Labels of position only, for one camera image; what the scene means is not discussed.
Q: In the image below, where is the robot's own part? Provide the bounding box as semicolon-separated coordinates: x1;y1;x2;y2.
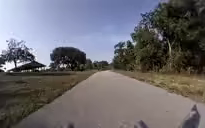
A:
133;119;150;128
178;104;202;128

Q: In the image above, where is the dry grass field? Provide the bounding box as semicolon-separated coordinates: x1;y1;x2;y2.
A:
0;69;99;128

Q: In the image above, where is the grey paved path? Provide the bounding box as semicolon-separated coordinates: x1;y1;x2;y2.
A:
12;69;205;128

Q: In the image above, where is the wood of green trees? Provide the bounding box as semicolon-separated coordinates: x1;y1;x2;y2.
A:
111;0;205;76

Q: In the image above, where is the dry grass verge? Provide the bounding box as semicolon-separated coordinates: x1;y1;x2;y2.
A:
111;68;205;106

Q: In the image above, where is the dark open shelter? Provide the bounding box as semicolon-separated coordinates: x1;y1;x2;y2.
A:
6;60;47;73

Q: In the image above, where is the large round dark tree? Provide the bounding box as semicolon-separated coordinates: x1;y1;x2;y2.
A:
49;46;88;72

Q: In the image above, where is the thin-crowned tree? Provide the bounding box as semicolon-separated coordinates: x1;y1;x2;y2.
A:
0;38;37;70

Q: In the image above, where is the distant row of trees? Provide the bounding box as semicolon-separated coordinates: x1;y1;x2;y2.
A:
85;58;113;71

